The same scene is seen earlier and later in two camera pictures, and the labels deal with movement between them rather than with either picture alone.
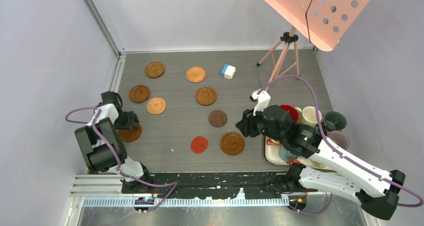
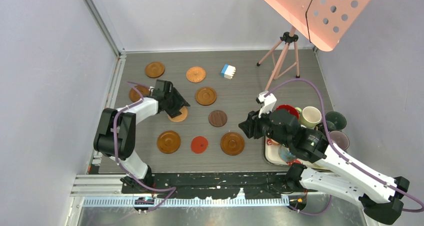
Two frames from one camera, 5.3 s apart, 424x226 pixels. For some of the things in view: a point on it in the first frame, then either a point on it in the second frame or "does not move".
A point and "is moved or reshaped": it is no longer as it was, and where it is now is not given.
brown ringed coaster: (131, 135) is moved or reshaped
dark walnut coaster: (217, 118) does not move
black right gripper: (246, 125) does not move
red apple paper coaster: (199, 144) does not move
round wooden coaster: (156, 105) is moved or reshaped
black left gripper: (132, 119) → (175, 111)
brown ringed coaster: (232, 143) does not move
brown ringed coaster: (154, 69) does not move
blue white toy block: (228, 71) does not move
